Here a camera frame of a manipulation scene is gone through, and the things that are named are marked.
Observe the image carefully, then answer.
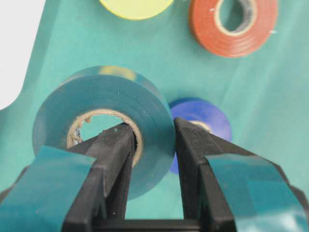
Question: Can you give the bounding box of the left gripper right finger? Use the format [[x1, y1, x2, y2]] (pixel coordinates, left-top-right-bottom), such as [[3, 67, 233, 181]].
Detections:
[[174, 117, 309, 232]]

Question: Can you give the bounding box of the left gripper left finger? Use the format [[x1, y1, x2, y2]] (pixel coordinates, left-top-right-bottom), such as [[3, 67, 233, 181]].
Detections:
[[0, 123, 135, 232]]

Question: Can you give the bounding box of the green tape roll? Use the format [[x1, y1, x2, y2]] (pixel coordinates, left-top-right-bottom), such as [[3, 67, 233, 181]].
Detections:
[[32, 66, 175, 200]]

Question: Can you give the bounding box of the blue tape roll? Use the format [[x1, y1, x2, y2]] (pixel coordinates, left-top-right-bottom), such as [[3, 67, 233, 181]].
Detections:
[[168, 97, 232, 175]]

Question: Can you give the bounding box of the red tape roll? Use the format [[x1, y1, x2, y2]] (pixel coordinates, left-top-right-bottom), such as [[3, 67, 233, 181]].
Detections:
[[188, 0, 278, 58]]

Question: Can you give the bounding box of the yellow tape roll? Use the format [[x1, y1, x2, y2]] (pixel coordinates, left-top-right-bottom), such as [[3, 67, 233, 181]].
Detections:
[[100, 0, 173, 20]]

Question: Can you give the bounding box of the green table mat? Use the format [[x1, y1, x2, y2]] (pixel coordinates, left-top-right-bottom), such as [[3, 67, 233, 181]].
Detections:
[[0, 0, 309, 232]]

